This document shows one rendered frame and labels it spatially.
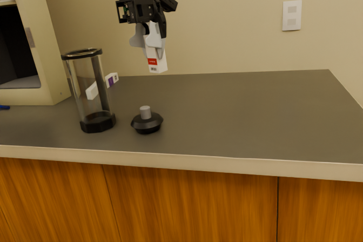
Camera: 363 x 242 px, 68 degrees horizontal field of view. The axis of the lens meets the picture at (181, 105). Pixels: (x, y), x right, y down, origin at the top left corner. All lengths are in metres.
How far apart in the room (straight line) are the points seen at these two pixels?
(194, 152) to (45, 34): 0.76
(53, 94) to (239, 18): 0.82
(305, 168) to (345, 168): 0.07
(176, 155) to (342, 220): 0.40
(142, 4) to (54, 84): 0.61
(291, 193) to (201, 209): 0.22
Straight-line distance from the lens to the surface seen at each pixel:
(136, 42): 0.74
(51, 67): 1.16
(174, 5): 0.76
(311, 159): 0.62
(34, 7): 1.15
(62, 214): 1.00
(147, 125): 0.72
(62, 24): 1.58
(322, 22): 1.27
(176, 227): 0.82
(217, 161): 0.61
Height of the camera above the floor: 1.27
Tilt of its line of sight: 21 degrees down
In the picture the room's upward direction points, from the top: 7 degrees counter-clockwise
